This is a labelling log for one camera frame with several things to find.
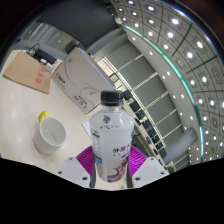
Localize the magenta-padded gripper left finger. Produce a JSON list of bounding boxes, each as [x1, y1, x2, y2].
[[55, 145, 98, 189]]

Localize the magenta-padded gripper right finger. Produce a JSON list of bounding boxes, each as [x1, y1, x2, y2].
[[126, 145, 170, 188]]

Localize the white black-capped drink bottle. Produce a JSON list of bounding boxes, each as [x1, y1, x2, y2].
[[89, 89, 136, 183]]

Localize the row of black office chairs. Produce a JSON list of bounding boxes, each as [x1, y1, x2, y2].
[[109, 71, 168, 159]]

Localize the large white paper carton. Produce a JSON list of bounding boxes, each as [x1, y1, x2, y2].
[[50, 46, 116, 115]]

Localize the flat brown cardboard sheet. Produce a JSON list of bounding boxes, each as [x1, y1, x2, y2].
[[2, 50, 52, 95]]

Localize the flat black device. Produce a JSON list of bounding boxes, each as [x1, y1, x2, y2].
[[31, 48, 58, 66]]

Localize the group of ceiling lights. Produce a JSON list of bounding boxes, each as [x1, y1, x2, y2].
[[109, 0, 224, 158]]

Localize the white mug with yellow handle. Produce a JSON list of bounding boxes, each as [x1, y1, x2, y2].
[[33, 110, 67, 155]]

